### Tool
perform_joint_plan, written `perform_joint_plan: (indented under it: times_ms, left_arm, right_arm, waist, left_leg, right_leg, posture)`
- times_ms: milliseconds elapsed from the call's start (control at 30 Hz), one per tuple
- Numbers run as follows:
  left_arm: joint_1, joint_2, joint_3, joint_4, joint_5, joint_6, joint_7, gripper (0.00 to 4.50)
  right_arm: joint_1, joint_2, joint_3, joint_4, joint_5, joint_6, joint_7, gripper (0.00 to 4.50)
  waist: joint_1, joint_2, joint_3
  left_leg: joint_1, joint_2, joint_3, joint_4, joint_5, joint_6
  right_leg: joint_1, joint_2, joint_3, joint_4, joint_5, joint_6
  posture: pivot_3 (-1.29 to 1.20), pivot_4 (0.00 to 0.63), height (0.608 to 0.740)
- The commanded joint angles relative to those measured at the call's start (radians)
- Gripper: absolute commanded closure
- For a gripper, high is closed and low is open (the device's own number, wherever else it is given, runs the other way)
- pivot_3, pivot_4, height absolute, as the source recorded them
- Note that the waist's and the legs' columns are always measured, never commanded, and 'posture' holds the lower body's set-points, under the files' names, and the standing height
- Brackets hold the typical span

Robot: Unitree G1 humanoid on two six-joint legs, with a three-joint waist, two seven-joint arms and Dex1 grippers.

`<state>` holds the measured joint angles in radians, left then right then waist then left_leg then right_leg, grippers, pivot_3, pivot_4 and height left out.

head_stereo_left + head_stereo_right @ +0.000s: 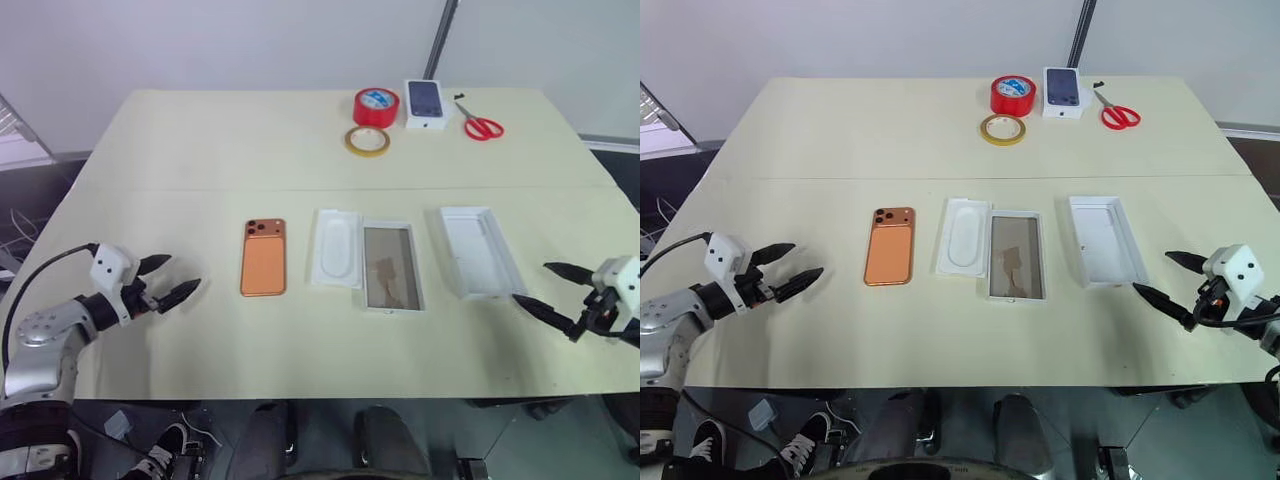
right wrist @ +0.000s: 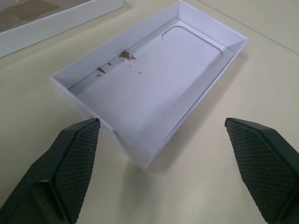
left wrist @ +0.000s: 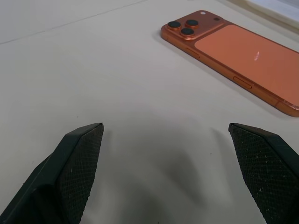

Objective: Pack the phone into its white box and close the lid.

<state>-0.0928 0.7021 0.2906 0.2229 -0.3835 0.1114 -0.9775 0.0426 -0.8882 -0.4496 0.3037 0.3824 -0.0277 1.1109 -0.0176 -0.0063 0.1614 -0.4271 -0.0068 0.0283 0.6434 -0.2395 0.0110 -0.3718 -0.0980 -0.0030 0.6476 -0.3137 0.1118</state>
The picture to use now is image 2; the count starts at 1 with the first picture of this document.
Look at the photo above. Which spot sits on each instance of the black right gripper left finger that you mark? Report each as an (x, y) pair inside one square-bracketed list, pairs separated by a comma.
[(58, 172)]

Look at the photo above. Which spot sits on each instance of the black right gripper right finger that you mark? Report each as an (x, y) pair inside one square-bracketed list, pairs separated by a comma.
[(264, 168)]

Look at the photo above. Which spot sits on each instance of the white phone box base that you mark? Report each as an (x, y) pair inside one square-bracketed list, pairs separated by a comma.
[(151, 93)]

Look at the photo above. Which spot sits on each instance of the white box lid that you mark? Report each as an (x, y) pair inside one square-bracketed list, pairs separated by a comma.
[(39, 21)]

